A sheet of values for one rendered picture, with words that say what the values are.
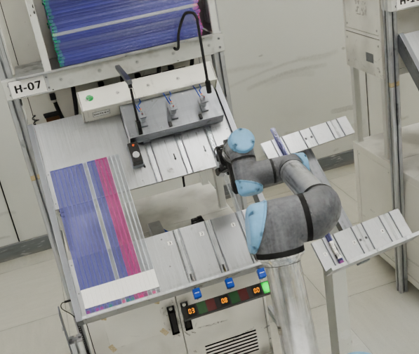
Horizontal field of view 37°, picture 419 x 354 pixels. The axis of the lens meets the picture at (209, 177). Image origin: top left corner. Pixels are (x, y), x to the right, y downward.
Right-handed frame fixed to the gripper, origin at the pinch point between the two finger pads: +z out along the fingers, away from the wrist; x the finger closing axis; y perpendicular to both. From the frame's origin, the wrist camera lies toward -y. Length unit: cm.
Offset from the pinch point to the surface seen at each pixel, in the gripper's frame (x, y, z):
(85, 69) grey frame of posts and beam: 36, 47, -4
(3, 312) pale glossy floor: 103, -11, 148
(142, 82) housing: 18.0, 39.7, 0.6
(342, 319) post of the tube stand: -30, -60, 22
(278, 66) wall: -89, 86, 150
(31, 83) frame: 55, 46, -4
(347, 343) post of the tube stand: -32, -69, 29
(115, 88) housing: 27.7, 40.0, 0.6
